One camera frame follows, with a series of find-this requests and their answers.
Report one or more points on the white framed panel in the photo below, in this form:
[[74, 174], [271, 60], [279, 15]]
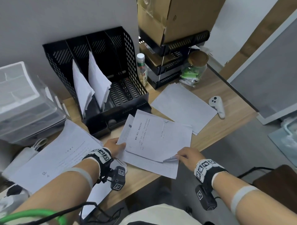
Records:
[[266, 81]]

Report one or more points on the glass jar with cork lid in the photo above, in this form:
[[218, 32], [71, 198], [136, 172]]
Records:
[[195, 69]]

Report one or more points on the black letter trays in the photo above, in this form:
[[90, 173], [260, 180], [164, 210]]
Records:
[[162, 81]]

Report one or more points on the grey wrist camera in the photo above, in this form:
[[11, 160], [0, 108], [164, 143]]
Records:
[[205, 197], [118, 178]]

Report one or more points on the person's right hand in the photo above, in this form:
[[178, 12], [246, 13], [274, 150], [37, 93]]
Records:
[[192, 156]]

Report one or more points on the light blue plastic bag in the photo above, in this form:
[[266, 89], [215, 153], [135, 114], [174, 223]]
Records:
[[287, 139]]

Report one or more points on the white power strip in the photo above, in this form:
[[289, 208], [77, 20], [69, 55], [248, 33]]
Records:
[[14, 201]]

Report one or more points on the black mesh file organizer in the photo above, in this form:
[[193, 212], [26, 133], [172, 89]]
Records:
[[120, 58]]

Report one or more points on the white papers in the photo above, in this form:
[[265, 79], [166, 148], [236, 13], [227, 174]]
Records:
[[183, 109]]

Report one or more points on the white handheld controller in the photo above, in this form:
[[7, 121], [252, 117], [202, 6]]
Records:
[[215, 103]]

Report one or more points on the person's right forearm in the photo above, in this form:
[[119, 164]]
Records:
[[259, 204]]

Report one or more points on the large brown cardboard box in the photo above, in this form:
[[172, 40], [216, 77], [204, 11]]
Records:
[[185, 18]]

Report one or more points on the person's left forearm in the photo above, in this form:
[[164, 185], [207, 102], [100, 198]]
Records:
[[53, 194]]

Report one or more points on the person's left hand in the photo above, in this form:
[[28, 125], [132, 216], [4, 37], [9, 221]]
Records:
[[113, 147]]

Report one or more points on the black marker wristband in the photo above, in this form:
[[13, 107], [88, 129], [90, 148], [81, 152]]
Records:
[[102, 157], [208, 171]]

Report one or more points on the clear bottle white cap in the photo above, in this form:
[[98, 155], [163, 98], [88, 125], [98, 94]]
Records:
[[142, 71]]

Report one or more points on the white shirt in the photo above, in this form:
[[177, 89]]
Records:
[[155, 214]]

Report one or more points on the dark brown stool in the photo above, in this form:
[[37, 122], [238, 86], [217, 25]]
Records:
[[278, 183]]

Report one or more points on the white drawer organiser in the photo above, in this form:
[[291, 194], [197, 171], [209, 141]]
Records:
[[27, 111]]

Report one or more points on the wooden table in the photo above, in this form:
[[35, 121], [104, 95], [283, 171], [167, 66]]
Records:
[[232, 116]]

